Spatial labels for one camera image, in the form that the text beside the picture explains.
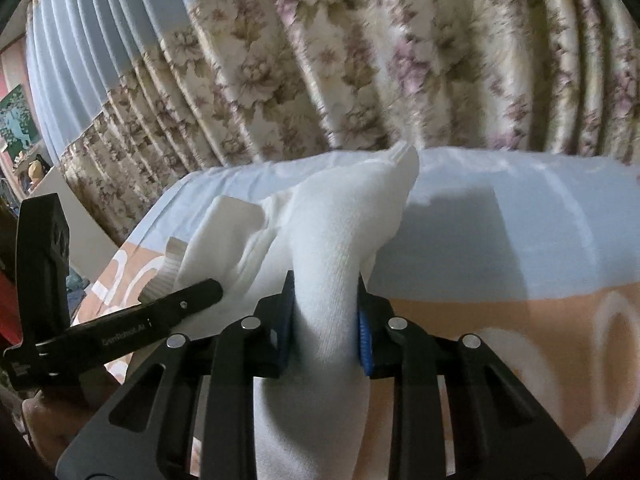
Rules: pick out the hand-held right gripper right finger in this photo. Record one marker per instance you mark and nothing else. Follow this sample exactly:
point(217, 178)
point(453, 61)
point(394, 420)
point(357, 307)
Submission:
point(364, 340)

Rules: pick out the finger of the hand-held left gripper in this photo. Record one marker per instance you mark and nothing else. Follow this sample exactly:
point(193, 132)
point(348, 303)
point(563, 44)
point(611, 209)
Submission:
point(150, 317)

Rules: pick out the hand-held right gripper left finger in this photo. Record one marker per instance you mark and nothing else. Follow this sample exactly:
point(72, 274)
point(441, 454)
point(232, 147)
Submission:
point(286, 330)

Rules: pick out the white knit sweater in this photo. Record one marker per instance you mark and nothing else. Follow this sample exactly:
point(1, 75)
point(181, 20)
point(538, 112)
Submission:
point(330, 250)

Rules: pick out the person's left hand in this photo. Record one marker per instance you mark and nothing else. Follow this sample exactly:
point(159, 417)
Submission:
point(55, 425)

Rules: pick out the blue patterned cloth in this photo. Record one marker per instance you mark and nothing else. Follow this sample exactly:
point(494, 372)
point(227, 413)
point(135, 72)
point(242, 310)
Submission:
point(80, 290)

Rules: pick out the white board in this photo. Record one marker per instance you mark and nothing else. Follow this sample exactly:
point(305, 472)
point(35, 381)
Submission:
point(75, 205)

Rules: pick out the plush toy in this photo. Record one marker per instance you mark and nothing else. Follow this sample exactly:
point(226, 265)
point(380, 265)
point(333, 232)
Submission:
point(37, 170)

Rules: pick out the blue and peach printed blanket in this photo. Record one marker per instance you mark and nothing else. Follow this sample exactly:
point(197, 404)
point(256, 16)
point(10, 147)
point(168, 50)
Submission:
point(500, 240)

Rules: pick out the floral curtain with blue band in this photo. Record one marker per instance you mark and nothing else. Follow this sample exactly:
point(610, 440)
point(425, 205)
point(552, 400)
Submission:
point(350, 60)

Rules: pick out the green wall poster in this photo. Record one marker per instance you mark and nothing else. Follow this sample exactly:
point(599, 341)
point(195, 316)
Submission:
point(17, 120)

